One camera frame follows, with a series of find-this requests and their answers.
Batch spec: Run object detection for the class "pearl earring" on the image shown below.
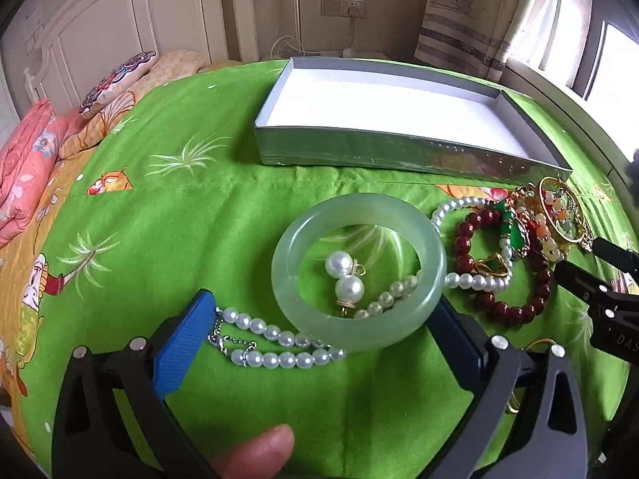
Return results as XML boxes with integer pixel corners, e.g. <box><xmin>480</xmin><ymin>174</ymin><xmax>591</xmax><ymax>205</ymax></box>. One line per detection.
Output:
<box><xmin>334</xmin><ymin>275</ymin><xmax>366</xmax><ymax>317</ymax></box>
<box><xmin>324</xmin><ymin>251</ymin><xmax>369</xmax><ymax>277</ymax></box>

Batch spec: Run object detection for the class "white headboard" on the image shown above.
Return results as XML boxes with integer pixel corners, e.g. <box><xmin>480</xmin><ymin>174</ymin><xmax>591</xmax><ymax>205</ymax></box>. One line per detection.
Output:
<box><xmin>22</xmin><ymin>0</ymin><xmax>261</xmax><ymax>111</ymax></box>

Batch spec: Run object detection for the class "window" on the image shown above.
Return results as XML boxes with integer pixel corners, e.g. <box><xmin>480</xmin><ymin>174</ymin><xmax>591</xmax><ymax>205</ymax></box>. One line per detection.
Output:
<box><xmin>574</xmin><ymin>7</ymin><xmax>639</xmax><ymax>113</ymax></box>

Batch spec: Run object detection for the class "pearl necklace with green pendant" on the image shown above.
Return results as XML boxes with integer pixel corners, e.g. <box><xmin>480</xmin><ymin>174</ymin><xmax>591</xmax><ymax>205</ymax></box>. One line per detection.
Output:
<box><xmin>210</xmin><ymin>197</ymin><xmax>535</xmax><ymax>371</ymax></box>

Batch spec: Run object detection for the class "pale green jade bangle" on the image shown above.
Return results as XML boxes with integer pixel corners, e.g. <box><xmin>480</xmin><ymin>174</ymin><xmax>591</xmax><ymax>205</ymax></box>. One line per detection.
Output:
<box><xmin>272</xmin><ymin>196</ymin><xmax>447</xmax><ymax>353</ymax></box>

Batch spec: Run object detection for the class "dark red bead bracelet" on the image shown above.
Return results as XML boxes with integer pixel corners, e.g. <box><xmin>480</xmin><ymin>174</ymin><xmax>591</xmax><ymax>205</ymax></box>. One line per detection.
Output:
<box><xmin>454</xmin><ymin>208</ymin><xmax>553</xmax><ymax>329</ymax></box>

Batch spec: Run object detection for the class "yellow patterned pillow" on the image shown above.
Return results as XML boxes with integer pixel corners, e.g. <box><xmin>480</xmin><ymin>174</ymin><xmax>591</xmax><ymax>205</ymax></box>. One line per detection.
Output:
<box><xmin>59</xmin><ymin>50</ymin><xmax>206</xmax><ymax>161</ymax></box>

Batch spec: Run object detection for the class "white charger cable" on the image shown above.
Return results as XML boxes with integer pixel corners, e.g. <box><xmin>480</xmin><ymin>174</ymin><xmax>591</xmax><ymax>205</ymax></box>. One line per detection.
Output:
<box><xmin>271</xmin><ymin>12</ymin><xmax>357</xmax><ymax>59</ymax></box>

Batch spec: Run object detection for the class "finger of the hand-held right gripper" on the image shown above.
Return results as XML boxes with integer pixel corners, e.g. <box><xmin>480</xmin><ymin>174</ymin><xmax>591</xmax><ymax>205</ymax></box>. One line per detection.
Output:
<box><xmin>591</xmin><ymin>237</ymin><xmax>639</xmax><ymax>280</ymax></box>
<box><xmin>554</xmin><ymin>259</ymin><xmax>614</xmax><ymax>306</ymax></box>

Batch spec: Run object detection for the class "person's left hand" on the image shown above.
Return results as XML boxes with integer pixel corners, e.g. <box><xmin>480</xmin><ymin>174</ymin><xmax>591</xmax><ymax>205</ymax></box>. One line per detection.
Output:
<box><xmin>207</xmin><ymin>424</ymin><xmax>296</xmax><ymax>479</ymax></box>

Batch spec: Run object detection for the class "pink floral quilt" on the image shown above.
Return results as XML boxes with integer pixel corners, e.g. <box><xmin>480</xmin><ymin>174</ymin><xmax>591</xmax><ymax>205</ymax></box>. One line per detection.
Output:
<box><xmin>0</xmin><ymin>99</ymin><xmax>69</xmax><ymax>249</ymax></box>

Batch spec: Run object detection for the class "silver cardboard box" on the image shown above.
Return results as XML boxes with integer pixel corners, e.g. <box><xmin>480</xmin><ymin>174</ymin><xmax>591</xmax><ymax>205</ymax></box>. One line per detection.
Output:
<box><xmin>254</xmin><ymin>56</ymin><xmax>574</xmax><ymax>186</ymax></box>

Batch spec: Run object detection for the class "embroidered pillow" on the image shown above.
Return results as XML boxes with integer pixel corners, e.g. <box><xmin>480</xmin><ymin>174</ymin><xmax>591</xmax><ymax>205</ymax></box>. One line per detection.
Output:
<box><xmin>78</xmin><ymin>51</ymin><xmax>159</xmax><ymax>117</ymax></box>

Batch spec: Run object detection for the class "gold bangle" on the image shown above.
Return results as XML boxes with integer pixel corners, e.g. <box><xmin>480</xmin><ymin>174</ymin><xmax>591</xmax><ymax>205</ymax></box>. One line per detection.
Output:
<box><xmin>538</xmin><ymin>176</ymin><xmax>593</xmax><ymax>253</ymax></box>

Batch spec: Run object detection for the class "printed striped curtain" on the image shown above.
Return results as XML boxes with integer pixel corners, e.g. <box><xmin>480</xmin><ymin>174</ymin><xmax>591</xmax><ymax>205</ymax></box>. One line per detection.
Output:
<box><xmin>413</xmin><ymin>0</ymin><xmax>567</xmax><ymax>82</ymax></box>

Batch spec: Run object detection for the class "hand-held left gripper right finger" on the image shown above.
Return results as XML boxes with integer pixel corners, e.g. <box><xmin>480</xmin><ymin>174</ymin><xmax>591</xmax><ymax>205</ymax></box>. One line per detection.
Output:
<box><xmin>427</xmin><ymin>297</ymin><xmax>590</xmax><ymax>479</ymax></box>

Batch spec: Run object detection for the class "multicolour bead bracelet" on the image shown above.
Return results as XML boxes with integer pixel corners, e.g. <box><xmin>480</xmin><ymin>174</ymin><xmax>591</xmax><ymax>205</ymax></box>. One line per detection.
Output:
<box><xmin>523</xmin><ymin>208</ymin><xmax>571</xmax><ymax>261</ymax></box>

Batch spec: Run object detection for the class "white nightstand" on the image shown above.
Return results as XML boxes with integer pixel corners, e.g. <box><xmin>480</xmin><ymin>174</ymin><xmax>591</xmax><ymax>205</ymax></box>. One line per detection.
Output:
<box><xmin>300</xmin><ymin>50</ymin><xmax>391</xmax><ymax>64</ymax></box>

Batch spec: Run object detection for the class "green printed bed sheet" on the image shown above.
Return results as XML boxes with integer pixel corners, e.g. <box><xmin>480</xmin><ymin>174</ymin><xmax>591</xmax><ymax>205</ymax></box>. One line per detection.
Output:
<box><xmin>0</xmin><ymin>57</ymin><xmax>631</xmax><ymax>479</ymax></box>

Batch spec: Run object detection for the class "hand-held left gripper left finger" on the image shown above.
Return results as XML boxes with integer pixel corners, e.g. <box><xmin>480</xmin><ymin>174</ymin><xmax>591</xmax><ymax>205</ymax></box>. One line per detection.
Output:
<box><xmin>50</xmin><ymin>288</ymin><xmax>220</xmax><ymax>479</ymax></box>

